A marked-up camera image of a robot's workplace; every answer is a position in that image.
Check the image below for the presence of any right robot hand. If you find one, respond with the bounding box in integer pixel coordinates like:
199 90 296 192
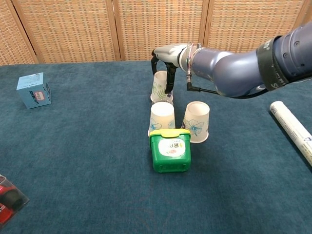
151 43 189 95

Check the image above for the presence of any white cup with green leaves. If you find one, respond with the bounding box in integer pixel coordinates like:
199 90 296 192
150 70 174 102

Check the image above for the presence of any white cup with blue flower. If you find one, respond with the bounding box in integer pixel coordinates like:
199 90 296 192
147 101 176 137
182 101 210 143

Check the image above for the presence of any woven bamboo folding screen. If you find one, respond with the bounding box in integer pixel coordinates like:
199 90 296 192
0 0 312 66

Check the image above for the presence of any green tub with yellow lid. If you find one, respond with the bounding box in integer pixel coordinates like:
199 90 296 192
149 128 192 173

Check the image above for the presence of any light blue cardboard box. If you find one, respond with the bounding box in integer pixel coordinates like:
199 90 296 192
16 72 52 110

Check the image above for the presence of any white rolled paper tube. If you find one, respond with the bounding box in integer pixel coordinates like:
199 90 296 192
269 100 312 167

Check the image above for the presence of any clear package with red items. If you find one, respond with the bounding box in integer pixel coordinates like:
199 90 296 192
0 174 30 225

